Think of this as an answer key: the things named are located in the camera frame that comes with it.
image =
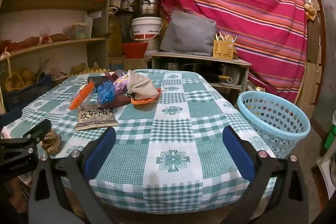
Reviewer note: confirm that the beige cloth pouch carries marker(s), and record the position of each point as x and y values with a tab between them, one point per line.
141	85

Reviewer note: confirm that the red mesh bag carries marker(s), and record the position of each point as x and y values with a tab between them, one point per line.
29	41

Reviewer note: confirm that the yellow dried bundle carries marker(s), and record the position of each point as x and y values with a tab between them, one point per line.
311	12

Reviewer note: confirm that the cardboard box blue print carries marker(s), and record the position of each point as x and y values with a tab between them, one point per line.
126	64

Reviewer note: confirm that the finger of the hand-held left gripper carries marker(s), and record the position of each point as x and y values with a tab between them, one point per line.
10	119
31	134

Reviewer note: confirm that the green bin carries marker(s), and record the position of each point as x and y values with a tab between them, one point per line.
330	132

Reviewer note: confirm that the dark red wrapper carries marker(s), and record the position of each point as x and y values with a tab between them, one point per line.
122	100

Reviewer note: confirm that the small metal pot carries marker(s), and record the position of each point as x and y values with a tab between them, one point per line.
172	66

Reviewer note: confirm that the clear plastic box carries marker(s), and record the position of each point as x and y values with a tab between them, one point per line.
77	31

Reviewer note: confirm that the bundle of chopsticks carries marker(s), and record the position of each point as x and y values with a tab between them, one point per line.
225	37

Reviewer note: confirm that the white plastic bucket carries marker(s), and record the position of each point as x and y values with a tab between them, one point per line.
145	24

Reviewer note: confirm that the wooden chopstick holder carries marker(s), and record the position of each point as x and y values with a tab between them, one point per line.
223	50

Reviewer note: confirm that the glass jar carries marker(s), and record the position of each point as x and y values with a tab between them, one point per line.
116	1
127	3

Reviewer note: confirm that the large metal pot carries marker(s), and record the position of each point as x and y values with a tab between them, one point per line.
147	7

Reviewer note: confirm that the dark blue plastic crate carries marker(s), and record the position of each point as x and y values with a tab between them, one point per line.
29	95

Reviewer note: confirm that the orange plastic packet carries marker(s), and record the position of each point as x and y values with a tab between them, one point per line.
84	95

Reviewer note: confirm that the green checked tablecloth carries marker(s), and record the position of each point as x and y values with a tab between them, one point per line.
170	121

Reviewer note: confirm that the low wooden cabinet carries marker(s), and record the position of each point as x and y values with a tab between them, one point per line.
199	58

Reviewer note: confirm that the brown wrapper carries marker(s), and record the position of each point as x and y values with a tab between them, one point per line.
52	145

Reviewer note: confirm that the red plastic basket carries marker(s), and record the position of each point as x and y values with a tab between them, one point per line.
134	50

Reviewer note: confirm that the black and white snack packet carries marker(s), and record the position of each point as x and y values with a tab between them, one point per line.
97	119

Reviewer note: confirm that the red striped cloth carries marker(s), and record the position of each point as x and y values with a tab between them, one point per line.
236	3

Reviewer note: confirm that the blue plastic bag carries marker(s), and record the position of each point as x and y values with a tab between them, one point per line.
105	92

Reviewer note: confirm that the grey fabric bag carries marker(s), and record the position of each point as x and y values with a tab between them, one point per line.
189	32

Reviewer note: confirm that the yellow oil jug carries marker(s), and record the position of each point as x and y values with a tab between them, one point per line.
114	32

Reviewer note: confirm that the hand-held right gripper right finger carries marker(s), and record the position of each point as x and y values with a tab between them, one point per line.
239	153

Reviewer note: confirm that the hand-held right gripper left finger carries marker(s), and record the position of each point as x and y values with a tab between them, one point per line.
101	153

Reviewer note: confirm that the yellow egg tray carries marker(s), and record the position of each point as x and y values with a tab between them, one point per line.
89	71

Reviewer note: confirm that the light blue plastic basket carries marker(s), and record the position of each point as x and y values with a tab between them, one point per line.
262	132

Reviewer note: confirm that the wooden shelf unit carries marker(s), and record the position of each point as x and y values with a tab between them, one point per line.
52	2

